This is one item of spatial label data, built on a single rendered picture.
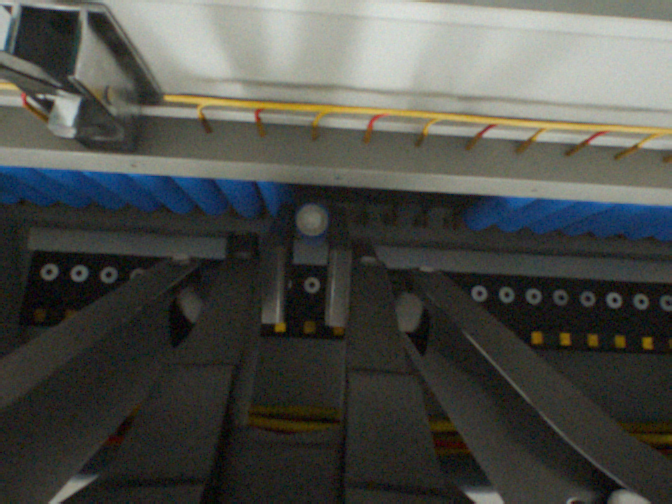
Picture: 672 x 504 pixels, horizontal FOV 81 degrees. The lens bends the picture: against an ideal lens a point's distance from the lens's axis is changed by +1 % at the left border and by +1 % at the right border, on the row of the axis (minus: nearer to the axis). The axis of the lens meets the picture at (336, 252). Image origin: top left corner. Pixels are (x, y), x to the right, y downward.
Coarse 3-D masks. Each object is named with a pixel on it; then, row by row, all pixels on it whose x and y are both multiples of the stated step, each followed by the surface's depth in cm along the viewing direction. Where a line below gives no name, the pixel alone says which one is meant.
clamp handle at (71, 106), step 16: (0, 64) 9; (16, 64) 9; (32, 64) 9; (16, 80) 10; (32, 80) 10; (48, 80) 10; (64, 80) 11; (64, 96) 11; (80, 96) 11; (64, 112) 11; (80, 112) 12; (64, 128) 11; (80, 128) 12
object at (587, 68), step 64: (64, 0) 11; (128, 0) 11; (192, 0) 10; (256, 0) 10; (320, 0) 10; (384, 0) 10; (448, 0) 10; (512, 0) 10; (576, 0) 11; (640, 0) 11; (192, 64) 13; (256, 64) 13; (320, 64) 13; (384, 64) 13; (448, 64) 13; (512, 64) 12; (576, 64) 12; (640, 64) 12; (320, 256) 28; (384, 256) 29; (448, 256) 29; (512, 256) 29; (576, 256) 29
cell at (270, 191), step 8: (264, 184) 18; (272, 184) 18; (280, 184) 19; (288, 184) 19; (264, 192) 20; (272, 192) 19; (280, 192) 20; (288, 192) 20; (264, 200) 22; (272, 200) 21; (280, 200) 21; (288, 200) 21; (272, 208) 22; (296, 208) 24
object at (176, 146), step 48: (192, 96) 14; (0, 144) 15; (48, 144) 15; (144, 144) 15; (192, 144) 15; (240, 144) 15; (288, 144) 15; (336, 144) 15; (384, 144) 16; (432, 144) 16; (480, 144) 16; (528, 144) 15; (576, 144) 16; (480, 192) 17; (528, 192) 17; (576, 192) 16; (624, 192) 16
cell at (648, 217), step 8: (656, 208) 20; (664, 208) 20; (632, 216) 22; (640, 216) 21; (648, 216) 21; (656, 216) 21; (664, 216) 20; (608, 224) 24; (616, 224) 23; (624, 224) 23; (632, 224) 22; (640, 224) 22; (648, 224) 22; (592, 232) 25; (600, 232) 25; (608, 232) 24; (616, 232) 24
